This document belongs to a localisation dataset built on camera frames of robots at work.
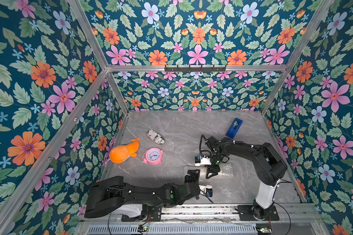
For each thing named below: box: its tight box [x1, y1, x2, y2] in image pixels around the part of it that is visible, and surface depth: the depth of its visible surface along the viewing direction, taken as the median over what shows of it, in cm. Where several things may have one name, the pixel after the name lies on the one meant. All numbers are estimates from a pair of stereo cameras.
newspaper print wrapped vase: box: [146, 129, 166, 145], surface depth 103 cm
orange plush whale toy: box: [108, 137, 141, 164], surface depth 90 cm
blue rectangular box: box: [225, 117, 244, 140], surface depth 106 cm
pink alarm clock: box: [142, 147, 164, 165], surface depth 94 cm
